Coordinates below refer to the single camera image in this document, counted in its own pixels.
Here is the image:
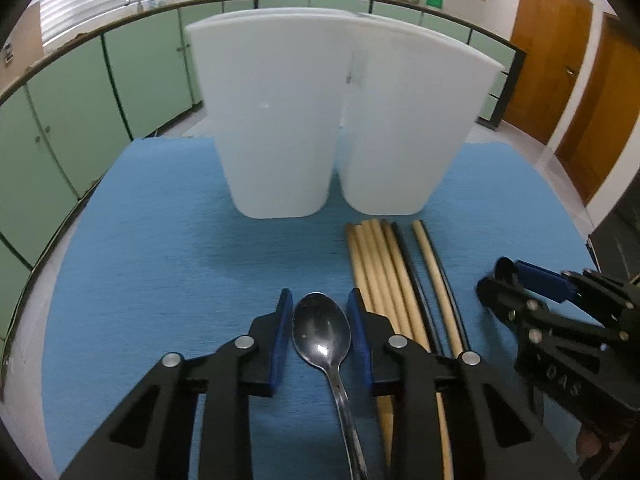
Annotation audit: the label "left white plastic container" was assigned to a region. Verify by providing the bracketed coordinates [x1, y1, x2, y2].
[186, 8, 357, 219]

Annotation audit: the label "silver metal spoon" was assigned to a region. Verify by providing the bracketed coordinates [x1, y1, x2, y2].
[292, 292, 369, 479]

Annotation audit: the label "red patterned bamboo chopstick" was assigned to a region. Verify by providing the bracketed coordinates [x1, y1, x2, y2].
[355, 221, 400, 334]

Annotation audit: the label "black chopstick silver band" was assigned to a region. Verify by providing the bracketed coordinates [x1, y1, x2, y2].
[390, 222, 444, 356]

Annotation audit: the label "blue table cloth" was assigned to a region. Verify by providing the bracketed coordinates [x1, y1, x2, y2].
[42, 138, 591, 469]

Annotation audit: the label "plain bamboo chopstick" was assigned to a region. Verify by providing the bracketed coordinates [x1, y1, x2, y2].
[345, 223, 394, 469]

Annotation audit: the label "green kitchen base cabinets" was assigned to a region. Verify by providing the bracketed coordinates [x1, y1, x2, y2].
[1, 0, 525, 353]

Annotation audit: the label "right white plastic container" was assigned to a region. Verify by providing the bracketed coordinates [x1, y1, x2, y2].
[337, 14, 503, 216]

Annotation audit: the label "white plastic container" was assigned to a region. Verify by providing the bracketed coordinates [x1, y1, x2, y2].
[337, 14, 503, 216]
[186, 8, 357, 219]

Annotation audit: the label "wooden door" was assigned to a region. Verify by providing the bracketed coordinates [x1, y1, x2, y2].
[556, 14, 639, 204]
[504, 0, 593, 144]

